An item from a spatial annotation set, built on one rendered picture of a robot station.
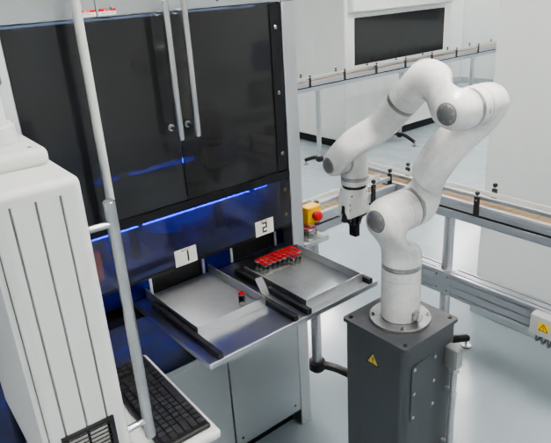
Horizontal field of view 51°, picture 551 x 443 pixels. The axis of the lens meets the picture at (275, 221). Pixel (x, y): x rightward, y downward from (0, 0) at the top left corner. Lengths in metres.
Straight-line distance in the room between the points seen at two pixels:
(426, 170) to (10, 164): 1.00
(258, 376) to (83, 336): 1.28
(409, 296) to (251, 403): 0.96
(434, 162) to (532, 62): 1.58
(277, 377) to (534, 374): 1.34
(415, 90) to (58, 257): 0.95
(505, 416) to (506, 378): 0.28
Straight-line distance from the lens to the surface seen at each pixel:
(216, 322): 1.82
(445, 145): 1.54
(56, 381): 1.29
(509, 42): 3.12
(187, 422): 1.59
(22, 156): 1.23
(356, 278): 2.01
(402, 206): 1.65
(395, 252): 1.71
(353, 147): 1.67
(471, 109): 1.42
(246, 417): 2.50
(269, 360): 2.43
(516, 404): 3.01
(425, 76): 1.54
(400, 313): 1.81
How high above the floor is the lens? 1.86
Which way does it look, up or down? 22 degrees down
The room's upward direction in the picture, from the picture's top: 4 degrees counter-clockwise
